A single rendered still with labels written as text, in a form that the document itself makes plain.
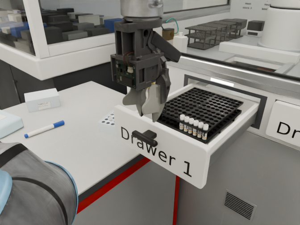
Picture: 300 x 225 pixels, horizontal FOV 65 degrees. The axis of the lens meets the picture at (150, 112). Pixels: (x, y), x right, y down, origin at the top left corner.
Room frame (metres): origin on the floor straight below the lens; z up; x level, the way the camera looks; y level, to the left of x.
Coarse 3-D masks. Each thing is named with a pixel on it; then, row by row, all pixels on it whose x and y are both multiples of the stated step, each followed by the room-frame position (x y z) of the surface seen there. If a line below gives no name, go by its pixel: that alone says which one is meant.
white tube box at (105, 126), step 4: (112, 112) 0.77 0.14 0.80; (108, 116) 0.75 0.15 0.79; (112, 116) 0.75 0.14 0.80; (100, 120) 0.71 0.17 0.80; (104, 120) 0.72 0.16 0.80; (108, 120) 0.72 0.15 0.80; (112, 120) 0.72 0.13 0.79; (100, 124) 0.70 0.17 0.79; (104, 124) 0.69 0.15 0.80; (108, 124) 0.69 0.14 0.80; (112, 124) 0.70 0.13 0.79; (100, 128) 0.70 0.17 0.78; (104, 128) 0.69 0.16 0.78; (108, 128) 0.68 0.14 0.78; (112, 128) 0.68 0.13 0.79; (104, 132) 0.69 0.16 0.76; (108, 132) 0.68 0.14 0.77; (112, 132) 0.68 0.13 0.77
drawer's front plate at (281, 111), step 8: (280, 104) 0.58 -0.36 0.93; (288, 104) 0.58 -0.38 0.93; (272, 112) 0.59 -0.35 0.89; (280, 112) 0.58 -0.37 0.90; (288, 112) 0.57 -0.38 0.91; (296, 112) 0.56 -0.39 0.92; (272, 120) 0.59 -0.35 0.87; (280, 120) 0.58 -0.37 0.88; (288, 120) 0.56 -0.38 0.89; (296, 120) 0.55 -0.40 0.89; (272, 128) 0.59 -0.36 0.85; (280, 128) 0.57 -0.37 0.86; (296, 128) 0.55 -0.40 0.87; (272, 136) 0.58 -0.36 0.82; (280, 136) 0.57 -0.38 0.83; (288, 136) 0.56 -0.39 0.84; (296, 136) 0.54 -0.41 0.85; (296, 144) 0.54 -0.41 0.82
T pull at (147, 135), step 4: (132, 132) 0.47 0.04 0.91; (136, 132) 0.47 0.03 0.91; (144, 132) 0.47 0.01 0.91; (148, 132) 0.47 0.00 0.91; (152, 132) 0.47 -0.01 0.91; (136, 136) 0.46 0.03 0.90; (140, 136) 0.45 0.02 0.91; (144, 136) 0.45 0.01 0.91; (148, 136) 0.45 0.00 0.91; (152, 136) 0.45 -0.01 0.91; (156, 136) 0.46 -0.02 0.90; (144, 140) 0.44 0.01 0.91; (148, 140) 0.44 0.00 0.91; (152, 140) 0.43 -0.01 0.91; (148, 144) 0.44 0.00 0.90; (152, 144) 0.43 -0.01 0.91; (156, 144) 0.43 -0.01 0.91
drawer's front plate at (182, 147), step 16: (128, 112) 0.53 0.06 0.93; (128, 128) 0.53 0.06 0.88; (144, 128) 0.49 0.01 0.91; (160, 128) 0.46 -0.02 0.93; (128, 144) 0.53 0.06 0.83; (144, 144) 0.49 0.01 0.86; (160, 144) 0.46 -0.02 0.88; (176, 144) 0.43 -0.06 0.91; (192, 144) 0.40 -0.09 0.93; (160, 160) 0.46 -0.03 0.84; (176, 160) 0.42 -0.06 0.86; (192, 160) 0.40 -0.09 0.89; (208, 160) 0.39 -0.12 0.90; (192, 176) 0.39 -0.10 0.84
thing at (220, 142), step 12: (192, 84) 0.81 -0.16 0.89; (168, 96) 0.70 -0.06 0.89; (228, 96) 0.72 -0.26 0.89; (240, 108) 0.69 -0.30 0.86; (252, 108) 0.62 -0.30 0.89; (240, 120) 0.55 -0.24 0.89; (252, 120) 0.62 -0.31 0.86; (228, 132) 0.49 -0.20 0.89; (240, 132) 0.55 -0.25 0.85; (216, 144) 0.45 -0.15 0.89; (228, 144) 0.50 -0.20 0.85; (216, 156) 0.45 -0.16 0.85
